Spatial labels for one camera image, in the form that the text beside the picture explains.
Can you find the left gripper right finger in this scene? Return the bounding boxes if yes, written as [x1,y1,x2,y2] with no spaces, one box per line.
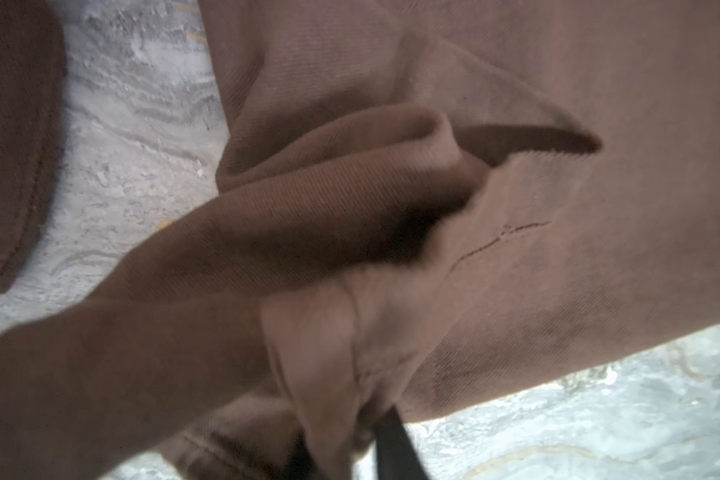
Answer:
[375,408,430,480]

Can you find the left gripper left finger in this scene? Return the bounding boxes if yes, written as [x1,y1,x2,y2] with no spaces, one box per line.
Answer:
[284,440,321,480]

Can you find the brown corduroy trousers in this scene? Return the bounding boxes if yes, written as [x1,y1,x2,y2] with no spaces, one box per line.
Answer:
[0,1,720,479]

